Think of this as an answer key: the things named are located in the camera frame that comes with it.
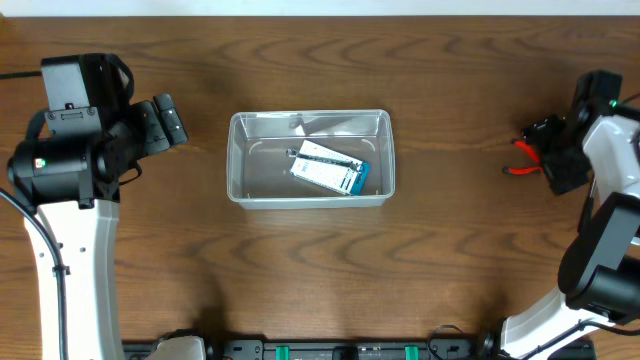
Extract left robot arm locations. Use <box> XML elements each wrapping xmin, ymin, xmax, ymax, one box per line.
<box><xmin>7</xmin><ymin>53</ymin><xmax>188</xmax><ymax>359</ymax></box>

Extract black mounting rail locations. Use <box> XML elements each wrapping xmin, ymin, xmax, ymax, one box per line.
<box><xmin>123</xmin><ymin>338</ymin><xmax>597</xmax><ymax>360</ymax></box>

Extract silver wrench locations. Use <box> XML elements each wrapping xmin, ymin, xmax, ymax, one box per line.
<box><xmin>286</xmin><ymin>149</ymin><xmax>362</xmax><ymax>172</ymax></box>

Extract clear plastic container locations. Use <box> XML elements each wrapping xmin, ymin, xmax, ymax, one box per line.
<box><xmin>227</xmin><ymin>109</ymin><xmax>396</xmax><ymax>209</ymax></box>

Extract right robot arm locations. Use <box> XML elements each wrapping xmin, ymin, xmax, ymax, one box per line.
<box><xmin>475</xmin><ymin>70</ymin><xmax>639</xmax><ymax>359</ymax></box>

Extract white blue cardboard box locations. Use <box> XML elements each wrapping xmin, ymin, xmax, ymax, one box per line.
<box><xmin>290</xmin><ymin>140</ymin><xmax>371</xmax><ymax>196</ymax></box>

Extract red handled pliers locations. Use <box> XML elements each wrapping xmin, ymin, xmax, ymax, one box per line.
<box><xmin>502</xmin><ymin>139</ymin><xmax>546</xmax><ymax>177</ymax></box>

